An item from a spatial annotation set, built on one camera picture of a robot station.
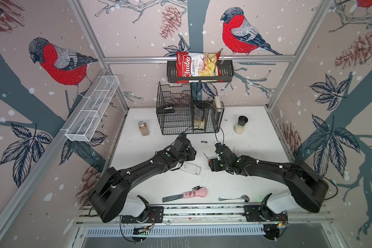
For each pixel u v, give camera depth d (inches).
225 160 26.9
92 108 30.8
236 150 38.4
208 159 35.2
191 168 35.0
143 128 38.7
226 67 37.3
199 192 31.2
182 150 26.4
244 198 31.3
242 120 38.5
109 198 16.4
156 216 28.7
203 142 39.6
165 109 35.5
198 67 34.5
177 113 34.6
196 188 32.0
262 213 25.9
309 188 17.0
